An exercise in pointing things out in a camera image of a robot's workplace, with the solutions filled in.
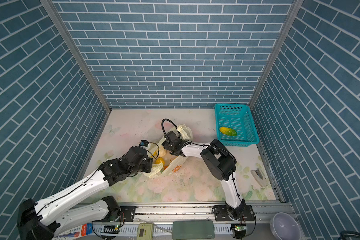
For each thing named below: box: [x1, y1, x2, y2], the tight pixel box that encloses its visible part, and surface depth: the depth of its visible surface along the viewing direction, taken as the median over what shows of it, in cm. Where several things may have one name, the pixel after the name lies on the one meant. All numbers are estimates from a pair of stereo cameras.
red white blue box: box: [52, 223, 93, 240], surface depth 69 cm
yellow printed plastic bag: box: [146, 124, 194, 179], surface depth 78 cm
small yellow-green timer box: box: [137, 223, 154, 240], surface depth 69 cm
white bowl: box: [269, 212, 302, 240], surface depth 69 cm
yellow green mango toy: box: [219, 126, 238, 136], surface depth 105 cm
